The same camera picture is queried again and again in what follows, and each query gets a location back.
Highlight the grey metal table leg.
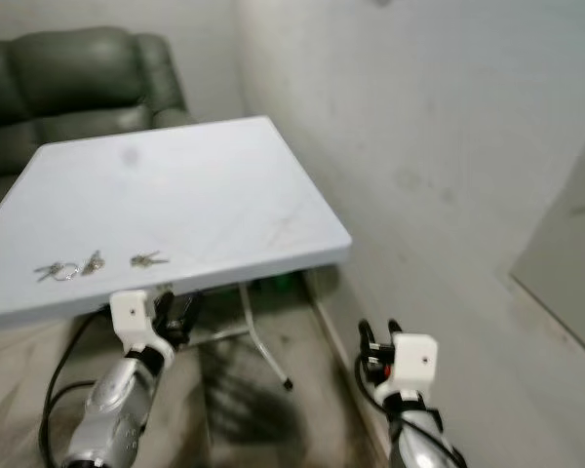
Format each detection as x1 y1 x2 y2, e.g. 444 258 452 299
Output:
205 284 294 392

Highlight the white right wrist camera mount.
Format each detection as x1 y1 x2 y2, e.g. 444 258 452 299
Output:
388 332 440 403

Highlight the dark green leather sofa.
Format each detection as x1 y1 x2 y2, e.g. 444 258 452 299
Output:
0 26 196 220

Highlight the silver key bunch with ring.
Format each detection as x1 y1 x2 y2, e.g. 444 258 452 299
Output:
34 250 106 284

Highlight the white folding table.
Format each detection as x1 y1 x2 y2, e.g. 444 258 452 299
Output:
0 115 353 332

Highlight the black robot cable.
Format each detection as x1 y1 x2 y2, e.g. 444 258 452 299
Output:
37 314 98 468

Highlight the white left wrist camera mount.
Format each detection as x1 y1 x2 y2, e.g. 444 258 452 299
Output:
110 290 175 367

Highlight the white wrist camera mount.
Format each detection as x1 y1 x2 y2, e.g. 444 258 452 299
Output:
388 332 440 403
110 290 175 367

